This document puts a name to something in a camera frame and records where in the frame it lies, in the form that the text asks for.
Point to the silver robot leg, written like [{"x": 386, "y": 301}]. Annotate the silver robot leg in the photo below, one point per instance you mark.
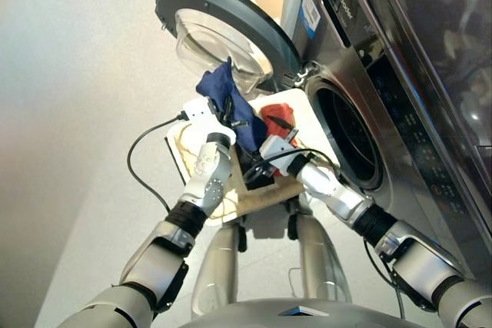
[
  {"x": 217, "y": 266},
  {"x": 321, "y": 251}
]

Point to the silver robot torso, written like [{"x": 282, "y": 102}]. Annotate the silver robot torso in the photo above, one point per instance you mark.
[{"x": 292, "y": 314}]

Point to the blue cloth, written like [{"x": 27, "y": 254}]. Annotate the blue cloth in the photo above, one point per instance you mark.
[{"x": 242, "y": 113}]

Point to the grey washing machine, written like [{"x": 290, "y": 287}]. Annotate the grey washing machine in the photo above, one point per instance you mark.
[{"x": 346, "y": 74}]

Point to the dark grey stacked dryer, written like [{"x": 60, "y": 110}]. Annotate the dark grey stacked dryer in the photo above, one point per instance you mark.
[{"x": 442, "y": 36}]

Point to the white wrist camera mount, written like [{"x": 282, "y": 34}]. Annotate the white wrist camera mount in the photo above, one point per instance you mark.
[
  {"x": 198, "y": 111},
  {"x": 274, "y": 149}
]

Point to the red cloth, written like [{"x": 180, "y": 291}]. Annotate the red cloth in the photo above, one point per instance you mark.
[{"x": 274, "y": 109}]

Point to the pale woven basket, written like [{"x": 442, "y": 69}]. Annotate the pale woven basket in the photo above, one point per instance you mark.
[{"x": 269, "y": 199}]

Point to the round glass washer door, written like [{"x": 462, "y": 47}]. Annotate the round glass washer door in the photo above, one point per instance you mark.
[{"x": 230, "y": 9}]

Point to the black wheeled basket stand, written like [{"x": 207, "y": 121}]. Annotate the black wheeled basket stand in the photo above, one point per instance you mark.
[{"x": 241, "y": 237}]

